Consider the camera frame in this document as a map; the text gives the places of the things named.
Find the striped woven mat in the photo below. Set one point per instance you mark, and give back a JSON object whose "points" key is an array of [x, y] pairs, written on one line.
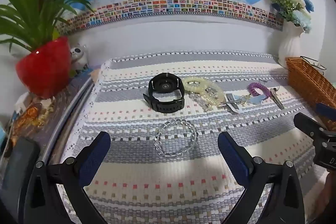
{"points": [[157, 187]]}

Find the silver hair clip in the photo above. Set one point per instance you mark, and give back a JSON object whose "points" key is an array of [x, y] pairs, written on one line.
{"points": [[231, 103], [277, 99]]}

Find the black smartwatch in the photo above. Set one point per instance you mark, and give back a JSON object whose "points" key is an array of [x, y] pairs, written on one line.
{"points": [[165, 104]]}

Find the white ribbed vase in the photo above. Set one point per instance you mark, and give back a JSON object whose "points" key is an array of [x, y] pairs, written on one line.
{"points": [[290, 45]]}

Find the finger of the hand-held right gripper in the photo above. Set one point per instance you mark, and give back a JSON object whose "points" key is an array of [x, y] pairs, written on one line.
{"points": [[326, 109], [308, 124]]}

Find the brown wicker basket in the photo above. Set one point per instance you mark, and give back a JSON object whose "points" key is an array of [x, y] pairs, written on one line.
{"points": [[309, 82]]}

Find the green leafy plant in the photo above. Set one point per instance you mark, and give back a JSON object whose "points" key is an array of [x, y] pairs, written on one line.
{"points": [[39, 3]]}

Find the person's right hand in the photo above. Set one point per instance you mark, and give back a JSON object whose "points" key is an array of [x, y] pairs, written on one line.
{"points": [[328, 192]]}

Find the orange printed packet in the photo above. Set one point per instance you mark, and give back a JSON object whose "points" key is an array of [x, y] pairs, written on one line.
{"points": [[31, 115]]}

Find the red flower pot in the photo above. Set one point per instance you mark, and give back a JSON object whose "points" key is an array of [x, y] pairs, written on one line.
{"points": [[44, 69]]}

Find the thin silver hoop earring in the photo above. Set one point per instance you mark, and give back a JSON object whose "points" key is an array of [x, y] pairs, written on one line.
{"points": [[263, 81]]}

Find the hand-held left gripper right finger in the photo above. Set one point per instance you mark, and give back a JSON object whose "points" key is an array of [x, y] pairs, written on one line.
{"points": [[233, 155]]}

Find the white panda figurine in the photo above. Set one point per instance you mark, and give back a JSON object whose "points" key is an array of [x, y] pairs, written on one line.
{"points": [[78, 57]]}

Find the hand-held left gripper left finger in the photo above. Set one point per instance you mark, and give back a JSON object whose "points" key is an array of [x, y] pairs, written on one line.
{"points": [[97, 153]]}

